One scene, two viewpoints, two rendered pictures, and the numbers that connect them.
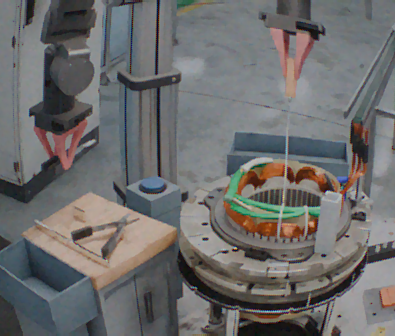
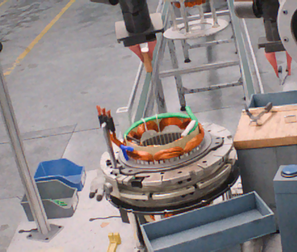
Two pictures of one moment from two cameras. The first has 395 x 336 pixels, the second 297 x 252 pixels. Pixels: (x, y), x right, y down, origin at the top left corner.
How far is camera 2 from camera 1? 238 cm
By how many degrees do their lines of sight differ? 130
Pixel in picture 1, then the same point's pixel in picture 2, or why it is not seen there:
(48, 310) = (255, 101)
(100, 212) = (284, 129)
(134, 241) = (246, 127)
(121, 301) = not seen: hidden behind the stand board
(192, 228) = (213, 126)
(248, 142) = (259, 226)
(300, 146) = (207, 242)
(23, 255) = not seen: outside the picture
